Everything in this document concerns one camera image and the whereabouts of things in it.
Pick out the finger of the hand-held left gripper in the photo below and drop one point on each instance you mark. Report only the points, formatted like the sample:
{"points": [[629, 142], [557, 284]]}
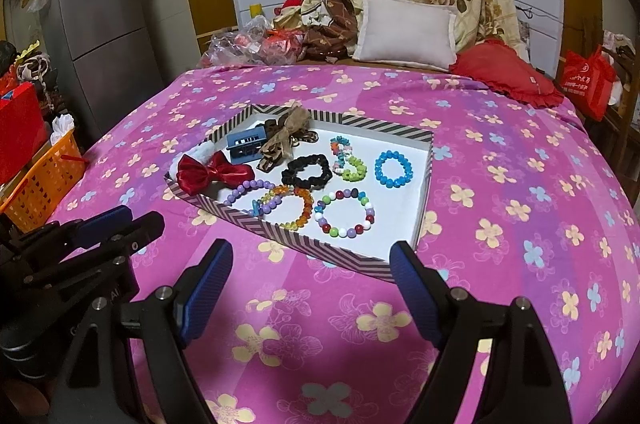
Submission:
{"points": [[145, 231], [105, 220]]}

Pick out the leopard print bow scrunchie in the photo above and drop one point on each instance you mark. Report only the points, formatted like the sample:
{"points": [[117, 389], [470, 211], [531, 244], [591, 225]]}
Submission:
{"points": [[285, 134]]}

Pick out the red stuffed toy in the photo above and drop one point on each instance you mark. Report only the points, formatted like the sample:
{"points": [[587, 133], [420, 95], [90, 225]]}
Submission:
{"points": [[290, 9]]}

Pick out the orange plastic basket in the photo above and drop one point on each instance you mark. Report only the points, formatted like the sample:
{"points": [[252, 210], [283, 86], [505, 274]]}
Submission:
{"points": [[45, 184]]}

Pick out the white crumpled cloth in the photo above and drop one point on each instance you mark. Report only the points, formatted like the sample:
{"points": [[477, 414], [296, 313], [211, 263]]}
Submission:
{"points": [[64, 126]]}

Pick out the blue hair clip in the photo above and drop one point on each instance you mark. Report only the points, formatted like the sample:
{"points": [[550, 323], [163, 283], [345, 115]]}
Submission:
{"points": [[245, 139]]}

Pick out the red bow hair clip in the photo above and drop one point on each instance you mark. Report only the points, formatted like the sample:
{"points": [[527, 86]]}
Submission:
{"points": [[195, 174]]}

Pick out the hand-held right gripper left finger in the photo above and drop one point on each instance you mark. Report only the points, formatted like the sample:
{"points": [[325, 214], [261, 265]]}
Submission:
{"points": [[210, 289]]}

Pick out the patterned cloth bag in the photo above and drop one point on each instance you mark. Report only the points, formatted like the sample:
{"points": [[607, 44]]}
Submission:
{"points": [[35, 69]]}

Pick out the black scrunchie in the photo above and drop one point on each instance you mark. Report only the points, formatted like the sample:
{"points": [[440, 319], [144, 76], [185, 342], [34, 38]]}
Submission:
{"points": [[290, 176]]}

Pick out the red shopping bag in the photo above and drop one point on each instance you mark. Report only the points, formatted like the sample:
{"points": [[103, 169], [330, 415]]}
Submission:
{"points": [[585, 79]]}

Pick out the red paper bag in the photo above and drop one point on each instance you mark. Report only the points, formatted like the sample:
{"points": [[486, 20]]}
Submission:
{"points": [[20, 129]]}

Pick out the red frilled pillow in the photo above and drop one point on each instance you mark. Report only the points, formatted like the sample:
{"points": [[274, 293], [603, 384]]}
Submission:
{"points": [[495, 64]]}

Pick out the grey refrigerator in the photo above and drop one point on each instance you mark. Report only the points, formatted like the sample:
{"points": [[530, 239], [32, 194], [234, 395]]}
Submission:
{"points": [[100, 29]]}

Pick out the striped cardboard box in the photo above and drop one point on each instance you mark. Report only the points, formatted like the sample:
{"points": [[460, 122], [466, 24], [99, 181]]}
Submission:
{"points": [[395, 204]]}

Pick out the white pillow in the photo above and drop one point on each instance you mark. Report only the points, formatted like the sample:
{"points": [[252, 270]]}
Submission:
{"points": [[405, 29]]}

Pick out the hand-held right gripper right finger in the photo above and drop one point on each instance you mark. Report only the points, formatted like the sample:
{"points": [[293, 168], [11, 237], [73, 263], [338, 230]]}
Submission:
{"points": [[412, 294]]}

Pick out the grey cabinet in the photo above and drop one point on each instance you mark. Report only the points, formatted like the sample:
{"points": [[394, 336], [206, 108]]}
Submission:
{"points": [[160, 29]]}

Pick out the clear plastic bag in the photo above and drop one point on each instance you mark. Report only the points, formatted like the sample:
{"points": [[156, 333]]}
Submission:
{"points": [[235, 44]]}

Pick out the yellow small container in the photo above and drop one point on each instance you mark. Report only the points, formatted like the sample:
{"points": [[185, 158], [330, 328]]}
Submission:
{"points": [[255, 10]]}

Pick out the pink floral bedsheet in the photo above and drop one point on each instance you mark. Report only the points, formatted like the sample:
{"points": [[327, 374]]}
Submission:
{"points": [[500, 154]]}

